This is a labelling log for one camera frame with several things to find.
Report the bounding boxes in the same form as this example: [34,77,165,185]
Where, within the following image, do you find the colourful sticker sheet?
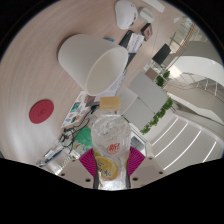
[60,90,101,129]

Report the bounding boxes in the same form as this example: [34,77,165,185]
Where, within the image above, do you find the black and orange card case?
[140,23,153,42]

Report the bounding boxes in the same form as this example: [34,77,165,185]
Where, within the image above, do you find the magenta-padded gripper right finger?
[125,145,167,190]

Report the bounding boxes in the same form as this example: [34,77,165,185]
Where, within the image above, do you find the flat round red coaster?
[28,99,55,125]

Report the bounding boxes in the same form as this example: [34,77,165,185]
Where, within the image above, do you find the white ceramic mug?
[57,33,129,97]

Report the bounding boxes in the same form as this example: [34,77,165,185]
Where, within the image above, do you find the brown planter with green plant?
[145,66,171,88]

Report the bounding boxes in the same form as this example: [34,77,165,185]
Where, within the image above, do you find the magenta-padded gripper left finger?
[59,148,100,190]

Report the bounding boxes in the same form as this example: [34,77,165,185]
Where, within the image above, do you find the black chair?
[151,43,172,66]

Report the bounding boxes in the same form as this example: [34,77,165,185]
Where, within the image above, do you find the small grey-white device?
[137,7,156,24]

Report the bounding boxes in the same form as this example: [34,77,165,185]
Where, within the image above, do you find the white power strip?
[141,0,166,14]

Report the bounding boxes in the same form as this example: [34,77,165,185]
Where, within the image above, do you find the black notebook with white booklet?
[118,29,146,69]

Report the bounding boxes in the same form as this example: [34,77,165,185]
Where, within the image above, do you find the ceiling light strips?
[151,116,219,172]

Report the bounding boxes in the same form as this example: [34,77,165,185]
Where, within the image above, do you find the white computer mouse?
[114,0,139,30]

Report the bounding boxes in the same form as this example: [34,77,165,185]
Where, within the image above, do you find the clear lemon drink bottle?
[90,96,132,191]

